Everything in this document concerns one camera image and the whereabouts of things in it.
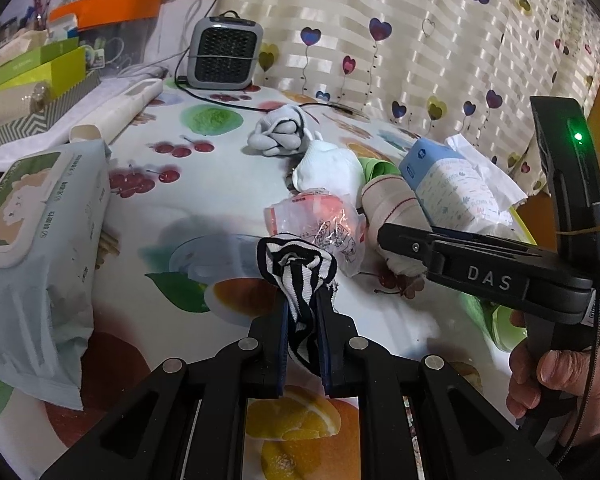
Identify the blue tissue pack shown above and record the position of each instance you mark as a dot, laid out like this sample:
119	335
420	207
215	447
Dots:
445	185

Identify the person's right hand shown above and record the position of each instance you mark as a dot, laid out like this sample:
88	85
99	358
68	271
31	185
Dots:
560	375

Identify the light green cloth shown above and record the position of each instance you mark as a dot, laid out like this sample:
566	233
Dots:
377	167

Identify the grey knotted socks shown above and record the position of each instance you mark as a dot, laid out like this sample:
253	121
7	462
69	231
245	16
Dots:
280	132

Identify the black white striped sock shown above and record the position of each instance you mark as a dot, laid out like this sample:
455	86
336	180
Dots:
295	270

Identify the grey chevron box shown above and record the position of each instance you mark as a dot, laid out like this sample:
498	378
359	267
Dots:
55	110

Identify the grey space heater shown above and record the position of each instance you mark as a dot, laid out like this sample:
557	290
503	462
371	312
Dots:
225	50

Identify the clear plastic bag orange print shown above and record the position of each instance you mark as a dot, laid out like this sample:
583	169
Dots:
310	215

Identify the green cardboard box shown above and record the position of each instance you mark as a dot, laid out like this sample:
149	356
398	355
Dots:
55	60

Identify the green blue wet wipes pack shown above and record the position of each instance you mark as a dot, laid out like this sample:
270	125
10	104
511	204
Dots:
40	260

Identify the beige striped sock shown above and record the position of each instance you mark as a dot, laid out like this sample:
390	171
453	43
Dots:
390	205

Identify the white paper roll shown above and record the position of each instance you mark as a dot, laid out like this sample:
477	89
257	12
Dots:
120	107

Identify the orange storage box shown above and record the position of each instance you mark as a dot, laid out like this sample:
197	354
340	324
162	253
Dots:
120	5

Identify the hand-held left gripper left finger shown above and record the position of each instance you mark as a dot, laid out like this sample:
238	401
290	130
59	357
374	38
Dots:
282	340

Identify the green towel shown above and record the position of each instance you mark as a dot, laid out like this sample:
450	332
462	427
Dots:
475	315

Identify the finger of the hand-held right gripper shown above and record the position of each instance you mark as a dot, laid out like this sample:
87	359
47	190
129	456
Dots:
405	245

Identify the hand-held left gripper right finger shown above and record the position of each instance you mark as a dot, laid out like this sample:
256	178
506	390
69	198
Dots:
327	345

